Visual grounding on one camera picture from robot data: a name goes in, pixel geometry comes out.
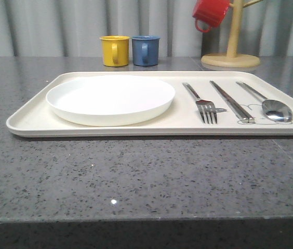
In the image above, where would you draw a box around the yellow mug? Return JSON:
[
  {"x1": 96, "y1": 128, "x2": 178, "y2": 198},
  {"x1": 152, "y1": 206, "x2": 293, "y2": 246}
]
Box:
[{"x1": 100, "y1": 35, "x2": 130, "y2": 67}]

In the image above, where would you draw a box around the wooden mug tree stand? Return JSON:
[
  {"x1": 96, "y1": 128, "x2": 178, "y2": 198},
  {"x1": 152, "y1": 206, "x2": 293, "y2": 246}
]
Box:
[{"x1": 201, "y1": 0, "x2": 261, "y2": 68}]

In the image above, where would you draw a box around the silver fork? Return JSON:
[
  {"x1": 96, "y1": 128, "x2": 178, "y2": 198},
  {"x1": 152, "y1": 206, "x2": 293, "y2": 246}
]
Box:
[{"x1": 183, "y1": 82, "x2": 218, "y2": 125}]

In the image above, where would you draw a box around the cream rabbit serving tray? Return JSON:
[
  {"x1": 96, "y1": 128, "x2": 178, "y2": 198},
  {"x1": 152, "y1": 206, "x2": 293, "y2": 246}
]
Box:
[{"x1": 6, "y1": 71, "x2": 293, "y2": 137}]

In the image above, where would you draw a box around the red mug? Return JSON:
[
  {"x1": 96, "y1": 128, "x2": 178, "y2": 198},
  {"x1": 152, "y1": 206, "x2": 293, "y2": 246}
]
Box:
[{"x1": 192, "y1": 0, "x2": 230, "y2": 33}]

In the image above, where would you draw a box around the blue mug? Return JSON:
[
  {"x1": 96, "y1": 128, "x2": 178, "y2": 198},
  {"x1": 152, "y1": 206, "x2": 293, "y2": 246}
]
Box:
[{"x1": 131, "y1": 35, "x2": 160, "y2": 66}]

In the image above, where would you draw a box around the silver spoon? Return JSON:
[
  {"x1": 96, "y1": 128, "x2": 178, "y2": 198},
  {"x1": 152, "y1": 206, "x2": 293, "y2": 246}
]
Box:
[{"x1": 236, "y1": 81, "x2": 293, "y2": 123}]

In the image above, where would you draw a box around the white round plate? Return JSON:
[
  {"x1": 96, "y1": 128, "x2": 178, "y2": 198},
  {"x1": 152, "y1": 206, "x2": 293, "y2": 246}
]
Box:
[{"x1": 46, "y1": 75, "x2": 176, "y2": 127}]

